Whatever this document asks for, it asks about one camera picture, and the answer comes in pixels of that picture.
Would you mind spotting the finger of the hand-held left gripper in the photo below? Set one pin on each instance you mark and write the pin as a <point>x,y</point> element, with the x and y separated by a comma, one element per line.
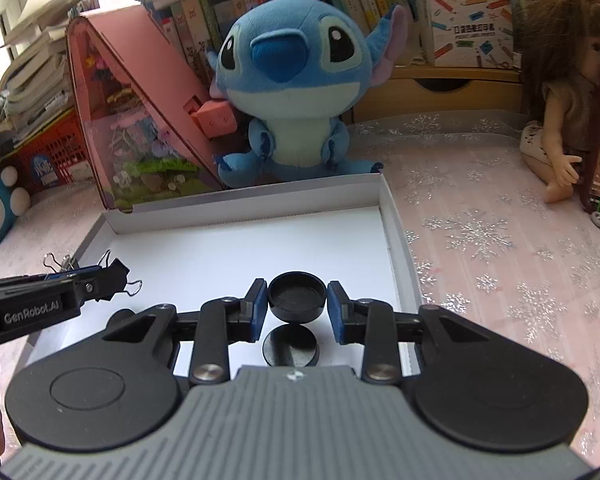
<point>77,273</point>
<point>91,291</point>

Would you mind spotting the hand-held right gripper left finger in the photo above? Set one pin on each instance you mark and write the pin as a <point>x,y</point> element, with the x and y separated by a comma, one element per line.
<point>256,305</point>

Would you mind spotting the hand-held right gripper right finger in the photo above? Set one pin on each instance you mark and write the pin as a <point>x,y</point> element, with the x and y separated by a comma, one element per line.
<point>336,310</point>

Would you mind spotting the black binder clip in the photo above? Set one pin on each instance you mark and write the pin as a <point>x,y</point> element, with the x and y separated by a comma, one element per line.
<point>116,275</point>
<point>67,262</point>

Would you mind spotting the black round lid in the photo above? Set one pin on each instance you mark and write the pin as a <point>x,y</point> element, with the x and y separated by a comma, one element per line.
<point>290,347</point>
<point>297,305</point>

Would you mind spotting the white cardboard box tray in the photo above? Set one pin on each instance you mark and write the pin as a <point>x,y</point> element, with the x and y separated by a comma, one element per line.
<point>230,240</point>

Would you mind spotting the red plastic basket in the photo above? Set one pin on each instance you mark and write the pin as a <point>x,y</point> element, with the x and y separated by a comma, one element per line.
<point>45,160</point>

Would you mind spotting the pink snowflake tablecloth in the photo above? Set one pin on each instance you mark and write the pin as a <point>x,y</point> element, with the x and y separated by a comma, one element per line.
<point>480,260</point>

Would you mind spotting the blue alien plush toy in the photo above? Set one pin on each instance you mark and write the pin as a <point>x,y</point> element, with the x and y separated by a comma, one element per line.
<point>290,125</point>

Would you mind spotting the pink triangular miniature house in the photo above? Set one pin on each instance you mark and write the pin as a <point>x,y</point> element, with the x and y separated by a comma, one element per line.
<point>145,85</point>

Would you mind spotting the stack of books and papers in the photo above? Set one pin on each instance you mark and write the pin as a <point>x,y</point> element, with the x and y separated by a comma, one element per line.
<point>35,70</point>

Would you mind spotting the wooden drawer box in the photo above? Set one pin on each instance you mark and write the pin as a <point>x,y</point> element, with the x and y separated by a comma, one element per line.
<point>395,95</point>

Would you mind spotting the brown haired doll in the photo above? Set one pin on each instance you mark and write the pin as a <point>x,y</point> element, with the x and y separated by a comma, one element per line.
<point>555,110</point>

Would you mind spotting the white pencil print carton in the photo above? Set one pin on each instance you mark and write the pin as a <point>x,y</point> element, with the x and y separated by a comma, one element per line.
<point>460,30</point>

